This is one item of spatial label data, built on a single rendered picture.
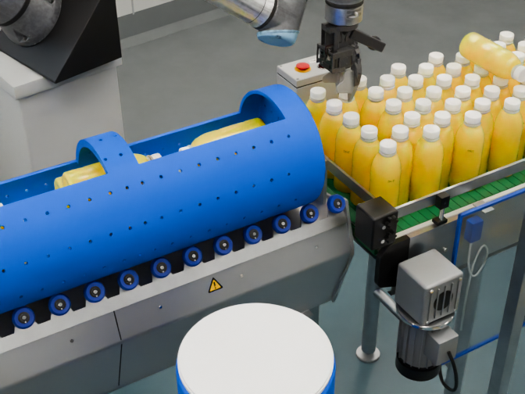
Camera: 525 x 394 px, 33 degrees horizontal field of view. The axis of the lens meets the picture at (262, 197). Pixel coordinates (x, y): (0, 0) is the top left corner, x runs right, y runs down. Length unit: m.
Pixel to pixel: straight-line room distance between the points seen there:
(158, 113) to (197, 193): 2.59
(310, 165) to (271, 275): 0.29
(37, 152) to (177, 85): 2.20
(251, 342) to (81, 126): 1.09
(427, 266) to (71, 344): 0.82
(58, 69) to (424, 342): 1.14
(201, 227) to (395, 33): 3.48
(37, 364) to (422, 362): 0.92
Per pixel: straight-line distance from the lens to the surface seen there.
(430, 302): 2.05
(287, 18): 2.03
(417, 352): 2.19
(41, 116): 2.44
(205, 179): 1.79
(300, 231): 2.03
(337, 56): 2.12
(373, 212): 1.98
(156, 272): 1.88
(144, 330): 1.93
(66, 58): 2.34
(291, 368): 1.57
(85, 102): 2.49
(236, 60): 4.83
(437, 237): 2.15
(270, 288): 2.05
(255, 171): 1.84
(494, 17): 5.48
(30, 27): 2.41
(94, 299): 1.85
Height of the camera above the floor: 2.17
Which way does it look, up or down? 36 degrees down
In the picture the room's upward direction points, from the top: 1 degrees counter-clockwise
